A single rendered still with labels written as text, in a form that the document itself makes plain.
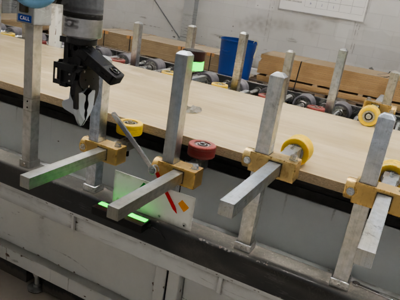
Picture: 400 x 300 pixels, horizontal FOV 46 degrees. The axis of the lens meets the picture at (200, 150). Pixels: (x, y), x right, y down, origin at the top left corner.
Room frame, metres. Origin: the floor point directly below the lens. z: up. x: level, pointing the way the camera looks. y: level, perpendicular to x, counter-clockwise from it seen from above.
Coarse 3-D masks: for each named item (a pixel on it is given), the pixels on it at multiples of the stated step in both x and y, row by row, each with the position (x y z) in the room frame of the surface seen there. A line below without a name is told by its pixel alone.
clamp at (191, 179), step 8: (160, 160) 1.17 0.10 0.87; (160, 168) 1.17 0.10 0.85; (168, 168) 1.16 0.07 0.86; (176, 168) 1.15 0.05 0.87; (184, 168) 1.14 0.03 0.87; (200, 168) 1.16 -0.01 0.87; (184, 176) 1.14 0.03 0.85; (192, 176) 1.13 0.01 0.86; (200, 176) 1.15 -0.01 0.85; (184, 184) 1.13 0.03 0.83; (192, 184) 1.12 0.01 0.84; (200, 184) 1.16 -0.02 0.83
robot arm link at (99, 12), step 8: (64, 0) 1.05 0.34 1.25; (72, 0) 1.06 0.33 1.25; (80, 0) 1.06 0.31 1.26; (88, 0) 1.06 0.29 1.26; (96, 0) 1.08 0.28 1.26; (64, 8) 1.07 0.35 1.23; (72, 8) 1.06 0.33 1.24; (80, 8) 1.06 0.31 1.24; (88, 8) 1.06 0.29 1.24; (96, 8) 1.08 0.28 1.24; (72, 16) 1.06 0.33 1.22; (80, 16) 1.06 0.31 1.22; (88, 16) 1.06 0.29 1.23; (96, 16) 1.08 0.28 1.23
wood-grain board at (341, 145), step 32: (0, 64) 1.91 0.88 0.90; (64, 96) 1.56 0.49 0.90; (128, 96) 1.70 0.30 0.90; (160, 96) 1.78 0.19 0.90; (192, 96) 1.87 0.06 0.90; (224, 96) 1.97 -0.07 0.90; (256, 96) 2.07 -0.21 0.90; (160, 128) 1.37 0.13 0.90; (192, 128) 1.42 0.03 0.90; (224, 128) 1.48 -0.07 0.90; (256, 128) 1.54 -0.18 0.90; (288, 128) 1.61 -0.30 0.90; (320, 128) 1.68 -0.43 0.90; (352, 128) 1.76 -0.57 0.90; (320, 160) 1.30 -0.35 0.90; (352, 160) 1.34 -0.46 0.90; (384, 160) 1.40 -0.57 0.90
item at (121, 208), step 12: (204, 168) 1.26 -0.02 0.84; (156, 180) 1.06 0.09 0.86; (168, 180) 1.07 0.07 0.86; (180, 180) 1.13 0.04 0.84; (132, 192) 0.97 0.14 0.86; (144, 192) 0.98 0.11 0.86; (156, 192) 1.02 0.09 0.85; (108, 204) 0.89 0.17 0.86; (120, 204) 0.90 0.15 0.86; (132, 204) 0.92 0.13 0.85; (144, 204) 0.97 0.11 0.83; (108, 216) 0.89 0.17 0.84; (120, 216) 0.89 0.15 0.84
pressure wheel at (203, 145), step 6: (192, 144) 1.24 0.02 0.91; (198, 144) 1.26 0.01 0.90; (204, 144) 1.26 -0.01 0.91; (210, 144) 1.27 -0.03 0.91; (192, 150) 1.23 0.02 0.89; (198, 150) 1.22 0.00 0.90; (204, 150) 1.22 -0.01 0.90; (210, 150) 1.23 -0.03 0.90; (192, 156) 1.23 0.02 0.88; (198, 156) 1.22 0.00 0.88; (204, 156) 1.22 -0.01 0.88; (210, 156) 1.23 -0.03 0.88
